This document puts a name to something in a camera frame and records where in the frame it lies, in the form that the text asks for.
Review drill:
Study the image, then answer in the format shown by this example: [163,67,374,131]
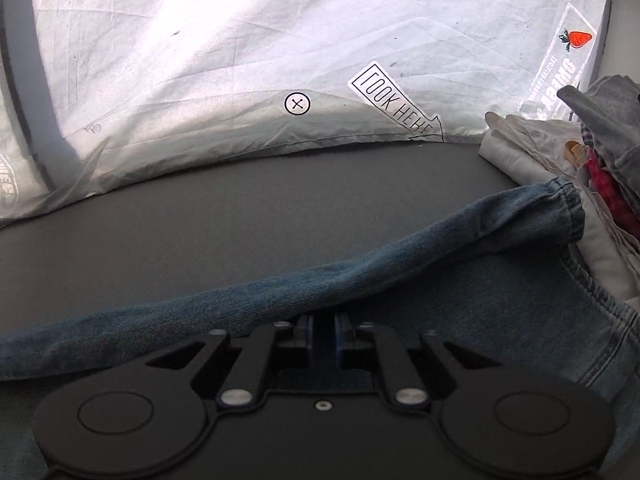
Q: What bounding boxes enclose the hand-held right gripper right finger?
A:
[334,313,501,409]

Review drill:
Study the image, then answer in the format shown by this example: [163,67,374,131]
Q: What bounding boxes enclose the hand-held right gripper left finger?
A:
[144,313,318,409]

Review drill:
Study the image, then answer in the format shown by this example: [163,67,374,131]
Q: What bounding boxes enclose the blue denim jeans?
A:
[0,176,640,480]

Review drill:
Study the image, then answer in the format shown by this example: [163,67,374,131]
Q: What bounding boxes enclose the white cloth garment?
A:
[479,112,640,303]

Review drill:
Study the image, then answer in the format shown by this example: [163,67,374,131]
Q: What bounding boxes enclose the white printed sheet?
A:
[0,0,615,229]

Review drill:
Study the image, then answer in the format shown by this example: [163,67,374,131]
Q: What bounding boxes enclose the red patterned garment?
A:
[580,130,640,241]

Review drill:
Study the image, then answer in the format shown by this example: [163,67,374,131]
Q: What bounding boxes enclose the grey garment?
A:
[557,75,640,191]

